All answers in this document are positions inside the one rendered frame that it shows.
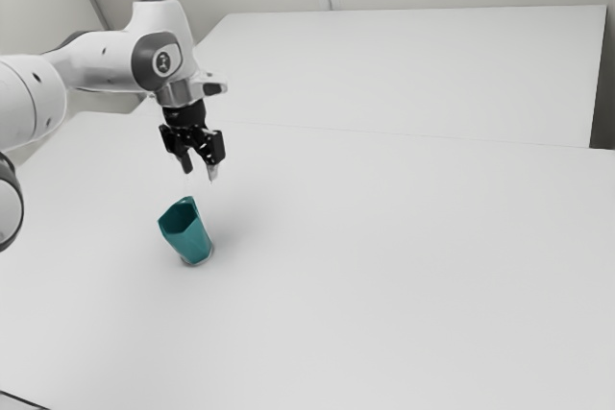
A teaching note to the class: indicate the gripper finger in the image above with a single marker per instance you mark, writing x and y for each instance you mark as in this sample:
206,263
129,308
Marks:
185,161
212,172

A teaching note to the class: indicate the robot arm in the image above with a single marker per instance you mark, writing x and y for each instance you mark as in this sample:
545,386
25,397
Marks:
86,57

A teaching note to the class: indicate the teal faceted mug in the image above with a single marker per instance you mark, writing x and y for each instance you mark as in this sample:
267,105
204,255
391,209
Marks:
187,232

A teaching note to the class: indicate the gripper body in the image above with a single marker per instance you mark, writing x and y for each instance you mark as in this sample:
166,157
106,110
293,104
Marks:
189,131

